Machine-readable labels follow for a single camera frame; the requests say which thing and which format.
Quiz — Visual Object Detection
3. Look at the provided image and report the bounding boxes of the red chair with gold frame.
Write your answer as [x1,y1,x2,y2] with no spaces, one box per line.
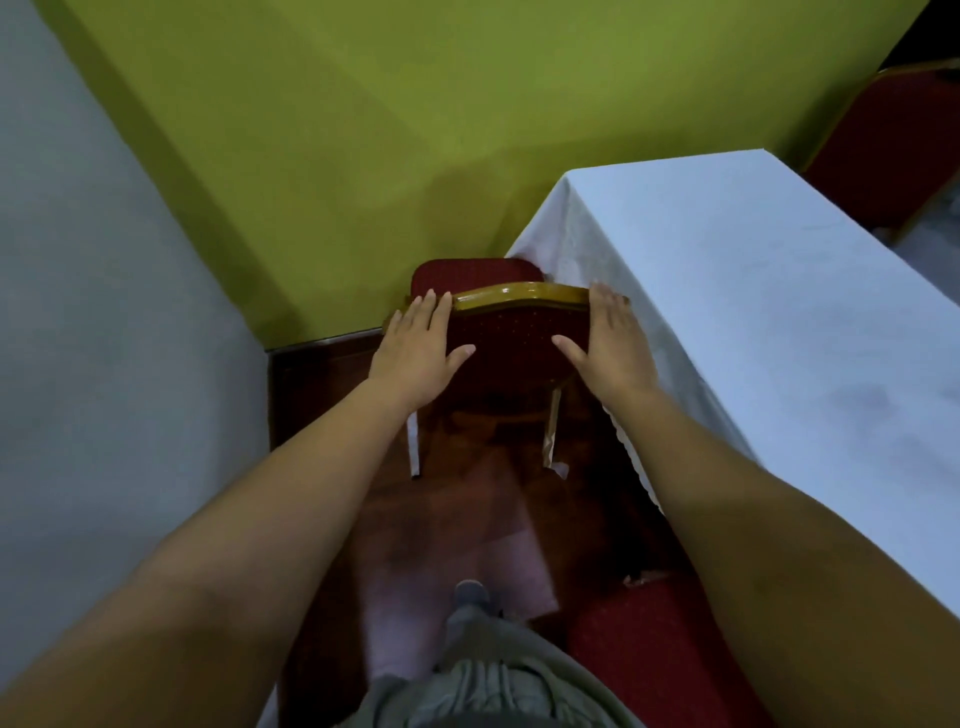
[382,257,633,482]
[797,60,960,235]
[564,572,775,728]

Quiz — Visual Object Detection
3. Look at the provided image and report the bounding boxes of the white tablecloth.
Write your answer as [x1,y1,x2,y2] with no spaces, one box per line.
[504,148,960,621]

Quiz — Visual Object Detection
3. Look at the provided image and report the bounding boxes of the person's right hand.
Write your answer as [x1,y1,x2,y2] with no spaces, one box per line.
[551,282,661,407]

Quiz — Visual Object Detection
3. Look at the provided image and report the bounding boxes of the person's right forearm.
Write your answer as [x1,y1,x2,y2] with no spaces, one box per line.
[600,385,960,728]

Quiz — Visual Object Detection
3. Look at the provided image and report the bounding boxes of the person's left forearm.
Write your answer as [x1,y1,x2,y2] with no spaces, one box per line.
[0,379,418,728]

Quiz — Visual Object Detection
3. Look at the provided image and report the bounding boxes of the person's grey shoe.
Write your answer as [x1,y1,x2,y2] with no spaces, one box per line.
[453,579,493,615]

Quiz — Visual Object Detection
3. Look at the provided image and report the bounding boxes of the person's grey trousers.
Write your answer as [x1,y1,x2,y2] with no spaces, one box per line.
[336,604,648,728]

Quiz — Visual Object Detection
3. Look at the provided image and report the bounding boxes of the person's left hand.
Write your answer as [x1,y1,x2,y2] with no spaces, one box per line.
[366,289,477,414]

